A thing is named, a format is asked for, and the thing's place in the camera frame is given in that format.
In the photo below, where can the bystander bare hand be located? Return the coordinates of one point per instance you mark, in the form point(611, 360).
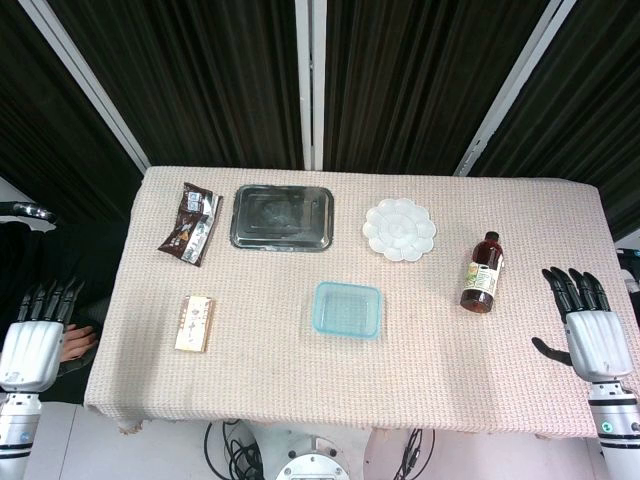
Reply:
point(80, 342)

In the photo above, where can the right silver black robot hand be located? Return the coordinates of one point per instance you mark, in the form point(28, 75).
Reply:
point(597, 340)

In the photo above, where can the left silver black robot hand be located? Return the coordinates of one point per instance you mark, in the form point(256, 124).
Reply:
point(32, 350)

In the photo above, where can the clear plastic container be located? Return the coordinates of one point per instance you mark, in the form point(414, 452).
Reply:
point(307, 324)

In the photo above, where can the blue container lid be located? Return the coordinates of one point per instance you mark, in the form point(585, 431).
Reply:
point(347, 311)

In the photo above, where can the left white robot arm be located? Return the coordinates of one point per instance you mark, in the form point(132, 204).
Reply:
point(17, 430)

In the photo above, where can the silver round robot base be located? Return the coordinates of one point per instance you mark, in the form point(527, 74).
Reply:
point(312, 462)

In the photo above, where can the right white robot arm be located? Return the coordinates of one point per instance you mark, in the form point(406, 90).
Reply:
point(617, 425)

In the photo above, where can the yellow red carton box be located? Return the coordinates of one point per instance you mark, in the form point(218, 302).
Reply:
point(195, 322)

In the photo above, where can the brown drink bottle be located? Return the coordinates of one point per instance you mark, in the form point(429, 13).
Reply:
point(484, 275)

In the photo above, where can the brown snack packet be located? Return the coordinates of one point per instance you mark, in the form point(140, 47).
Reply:
point(192, 225)

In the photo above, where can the white flower-shaped plate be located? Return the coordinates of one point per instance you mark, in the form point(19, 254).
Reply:
point(399, 229)

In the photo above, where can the rectangular steel tray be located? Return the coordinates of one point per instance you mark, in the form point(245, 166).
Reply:
point(281, 217)

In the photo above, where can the pink waffle tablecloth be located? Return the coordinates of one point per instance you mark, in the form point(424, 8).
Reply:
point(350, 375)

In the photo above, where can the black pleated curtain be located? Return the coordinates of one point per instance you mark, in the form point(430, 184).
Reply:
point(200, 75)

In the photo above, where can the white frame post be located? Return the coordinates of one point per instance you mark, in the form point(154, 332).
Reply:
point(310, 85)
point(90, 85)
point(505, 100)

